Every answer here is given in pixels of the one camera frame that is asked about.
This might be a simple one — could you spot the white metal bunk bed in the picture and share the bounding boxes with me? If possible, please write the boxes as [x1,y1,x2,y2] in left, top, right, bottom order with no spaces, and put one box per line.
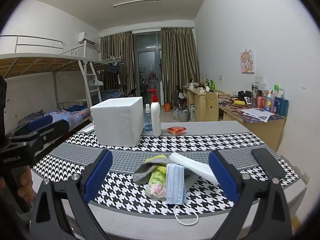
[0,35,103,140]

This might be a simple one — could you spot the white air conditioner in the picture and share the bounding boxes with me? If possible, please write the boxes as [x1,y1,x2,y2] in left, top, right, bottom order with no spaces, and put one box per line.
[78,32,97,46]

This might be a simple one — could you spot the small clear spray bottle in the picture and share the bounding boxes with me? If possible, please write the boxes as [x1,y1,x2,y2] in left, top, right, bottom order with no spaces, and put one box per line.
[144,104,153,132]

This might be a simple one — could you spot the purple grey blanket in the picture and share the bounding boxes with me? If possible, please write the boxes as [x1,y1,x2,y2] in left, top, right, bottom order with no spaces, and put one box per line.
[17,109,46,126]

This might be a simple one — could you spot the red snack packet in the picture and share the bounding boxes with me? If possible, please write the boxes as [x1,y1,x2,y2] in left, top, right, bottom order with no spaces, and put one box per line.
[166,126,187,135]

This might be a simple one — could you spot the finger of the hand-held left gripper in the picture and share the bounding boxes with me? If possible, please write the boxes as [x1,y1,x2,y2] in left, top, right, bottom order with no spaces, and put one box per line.
[6,129,67,155]
[17,116,70,133]

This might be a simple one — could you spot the grey bucket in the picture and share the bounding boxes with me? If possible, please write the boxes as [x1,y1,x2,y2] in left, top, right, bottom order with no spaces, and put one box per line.
[174,107,190,122]

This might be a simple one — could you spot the wooden chair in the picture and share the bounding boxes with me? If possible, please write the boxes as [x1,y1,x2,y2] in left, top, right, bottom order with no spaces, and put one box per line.
[205,90,220,122]

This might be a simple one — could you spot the blue plaid quilt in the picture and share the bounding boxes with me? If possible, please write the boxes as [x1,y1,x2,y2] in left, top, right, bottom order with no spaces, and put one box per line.
[45,107,90,128]

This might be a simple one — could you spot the dark folded stroller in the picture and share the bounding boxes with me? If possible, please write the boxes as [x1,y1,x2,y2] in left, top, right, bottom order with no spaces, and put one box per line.
[172,86,187,105]

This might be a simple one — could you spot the white face mask pack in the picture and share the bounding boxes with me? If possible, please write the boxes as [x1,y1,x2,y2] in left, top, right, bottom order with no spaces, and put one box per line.
[169,152,218,183]

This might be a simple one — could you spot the white foam box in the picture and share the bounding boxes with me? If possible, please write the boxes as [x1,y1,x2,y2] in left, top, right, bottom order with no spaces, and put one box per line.
[90,96,143,147]

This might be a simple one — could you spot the blue face mask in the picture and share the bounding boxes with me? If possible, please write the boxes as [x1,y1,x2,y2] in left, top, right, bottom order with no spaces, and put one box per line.
[166,163,199,225]

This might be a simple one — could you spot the glass balcony door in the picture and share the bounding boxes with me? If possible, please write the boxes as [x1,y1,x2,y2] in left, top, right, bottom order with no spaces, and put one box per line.
[132,31,163,105]

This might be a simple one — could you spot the cartoon wall poster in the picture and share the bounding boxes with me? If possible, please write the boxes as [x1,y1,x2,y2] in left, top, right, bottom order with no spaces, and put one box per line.
[240,50,255,74]

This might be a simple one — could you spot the bunk bed with blue mattress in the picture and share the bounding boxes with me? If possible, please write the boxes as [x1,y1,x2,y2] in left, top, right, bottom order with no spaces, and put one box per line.
[85,41,125,103]

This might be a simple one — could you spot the black smartphone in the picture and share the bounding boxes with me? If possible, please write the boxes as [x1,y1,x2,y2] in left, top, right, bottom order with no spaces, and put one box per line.
[251,148,287,179]

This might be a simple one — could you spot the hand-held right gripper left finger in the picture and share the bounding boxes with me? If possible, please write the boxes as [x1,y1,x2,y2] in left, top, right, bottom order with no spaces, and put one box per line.
[30,149,114,240]

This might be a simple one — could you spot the white pump bottle red nozzle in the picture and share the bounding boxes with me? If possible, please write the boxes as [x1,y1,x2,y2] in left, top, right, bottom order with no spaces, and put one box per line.
[147,89,162,137]

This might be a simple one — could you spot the grey cloth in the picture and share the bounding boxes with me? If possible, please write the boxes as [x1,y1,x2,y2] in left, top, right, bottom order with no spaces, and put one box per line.
[133,156,200,189]

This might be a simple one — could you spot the person's left hand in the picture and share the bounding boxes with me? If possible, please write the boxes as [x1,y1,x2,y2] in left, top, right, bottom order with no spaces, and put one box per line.
[18,166,36,202]

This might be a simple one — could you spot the wooden desk with drawers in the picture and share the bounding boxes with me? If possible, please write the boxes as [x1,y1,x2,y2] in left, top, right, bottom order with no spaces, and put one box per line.
[183,85,230,122]

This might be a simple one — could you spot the ceiling tube light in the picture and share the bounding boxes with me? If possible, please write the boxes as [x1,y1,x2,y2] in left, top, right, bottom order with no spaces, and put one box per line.
[114,0,159,7]

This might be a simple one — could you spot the printed paper sheets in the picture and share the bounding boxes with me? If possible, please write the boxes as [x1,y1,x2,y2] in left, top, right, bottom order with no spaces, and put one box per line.
[241,107,275,123]

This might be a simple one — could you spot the brown curtain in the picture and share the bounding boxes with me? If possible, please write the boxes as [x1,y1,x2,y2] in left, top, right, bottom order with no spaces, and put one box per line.
[100,31,135,97]
[160,27,200,105]

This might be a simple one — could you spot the yellow sponge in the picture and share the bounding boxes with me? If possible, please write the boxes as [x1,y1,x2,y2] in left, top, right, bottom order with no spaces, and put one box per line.
[144,154,167,164]

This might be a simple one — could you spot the group of toiletry bottles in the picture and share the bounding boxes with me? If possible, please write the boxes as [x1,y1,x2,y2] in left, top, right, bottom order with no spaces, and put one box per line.
[251,84,289,117]

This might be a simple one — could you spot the hanging dark clothes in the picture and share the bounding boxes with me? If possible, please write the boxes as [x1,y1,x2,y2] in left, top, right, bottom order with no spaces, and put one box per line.
[107,61,128,85]

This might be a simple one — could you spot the houndstooth table cloth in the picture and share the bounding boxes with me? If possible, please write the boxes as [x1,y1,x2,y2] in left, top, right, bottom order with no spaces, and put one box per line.
[32,131,300,217]

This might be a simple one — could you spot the white bunk bed ladder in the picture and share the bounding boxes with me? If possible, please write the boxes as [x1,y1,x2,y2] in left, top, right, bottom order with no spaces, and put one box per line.
[78,60,102,108]

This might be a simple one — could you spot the white clothes hanger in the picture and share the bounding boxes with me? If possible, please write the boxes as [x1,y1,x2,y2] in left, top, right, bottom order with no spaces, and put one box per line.
[91,75,104,87]

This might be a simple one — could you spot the blue clothes on bed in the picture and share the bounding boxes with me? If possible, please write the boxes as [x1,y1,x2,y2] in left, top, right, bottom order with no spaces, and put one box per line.
[66,105,88,112]

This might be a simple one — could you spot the wooden desk with patterned top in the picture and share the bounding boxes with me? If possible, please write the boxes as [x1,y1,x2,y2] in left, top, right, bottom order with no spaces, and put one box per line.
[219,100,287,152]

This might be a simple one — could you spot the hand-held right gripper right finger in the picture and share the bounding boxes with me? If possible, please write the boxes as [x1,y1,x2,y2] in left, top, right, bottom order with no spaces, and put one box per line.
[208,150,293,240]

